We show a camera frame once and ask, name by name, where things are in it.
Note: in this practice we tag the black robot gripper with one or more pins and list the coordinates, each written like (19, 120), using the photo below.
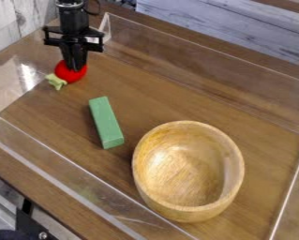
(73, 33)

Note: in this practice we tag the red plush strawberry toy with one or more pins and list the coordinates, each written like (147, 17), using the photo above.
(63, 75)

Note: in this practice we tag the green rectangular block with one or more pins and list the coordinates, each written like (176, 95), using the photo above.
(107, 126)

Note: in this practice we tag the wooden bowl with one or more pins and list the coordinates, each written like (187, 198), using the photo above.
(188, 170)

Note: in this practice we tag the black table clamp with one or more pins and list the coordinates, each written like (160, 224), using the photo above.
(28, 226)

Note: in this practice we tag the clear acrylic tray enclosure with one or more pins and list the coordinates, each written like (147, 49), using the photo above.
(160, 78)

